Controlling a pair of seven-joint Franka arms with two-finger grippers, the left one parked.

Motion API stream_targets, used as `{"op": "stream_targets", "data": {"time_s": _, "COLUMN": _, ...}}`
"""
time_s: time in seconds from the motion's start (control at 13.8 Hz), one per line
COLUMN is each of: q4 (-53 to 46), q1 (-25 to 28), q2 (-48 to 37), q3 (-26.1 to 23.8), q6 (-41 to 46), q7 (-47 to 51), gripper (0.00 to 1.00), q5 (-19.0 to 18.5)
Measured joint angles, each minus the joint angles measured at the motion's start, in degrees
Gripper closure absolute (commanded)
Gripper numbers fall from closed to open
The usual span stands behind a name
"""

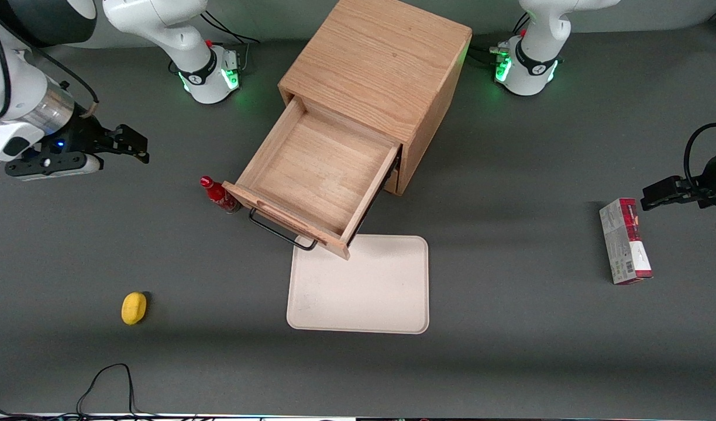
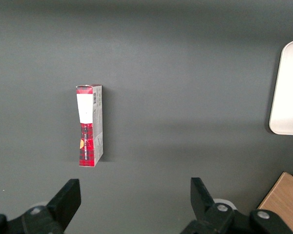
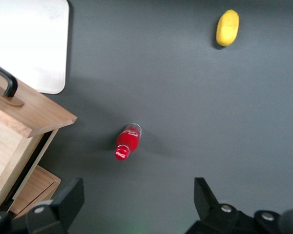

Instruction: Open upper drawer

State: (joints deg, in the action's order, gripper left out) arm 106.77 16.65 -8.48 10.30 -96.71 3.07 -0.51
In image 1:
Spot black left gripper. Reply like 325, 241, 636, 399
641, 149, 716, 212

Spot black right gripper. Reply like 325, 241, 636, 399
42, 124, 150, 164

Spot black metal drawer handle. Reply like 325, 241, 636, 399
249, 207, 319, 252

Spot wooden drawer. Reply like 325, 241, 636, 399
222, 96, 402, 261

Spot wooden drawer cabinet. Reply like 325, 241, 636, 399
278, 0, 473, 196

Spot red plaid cardboard box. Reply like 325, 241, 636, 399
599, 198, 654, 285

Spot red sauce bottle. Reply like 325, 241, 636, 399
199, 175, 242, 215

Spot yellow lemon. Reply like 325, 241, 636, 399
121, 292, 149, 326

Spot white plastic tray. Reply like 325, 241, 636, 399
287, 234, 430, 334

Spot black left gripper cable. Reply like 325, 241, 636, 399
684, 123, 716, 189

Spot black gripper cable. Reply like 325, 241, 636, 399
0, 0, 99, 125
684, 123, 716, 189

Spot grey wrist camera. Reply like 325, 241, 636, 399
6, 153, 104, 180

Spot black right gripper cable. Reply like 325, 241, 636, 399
0, 0, 99, 125

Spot black arm base cables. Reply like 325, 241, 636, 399
199, 11, 260, 46
468, 13, 532, 66

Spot black cable on table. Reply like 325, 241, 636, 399
0, 363, 160, 421

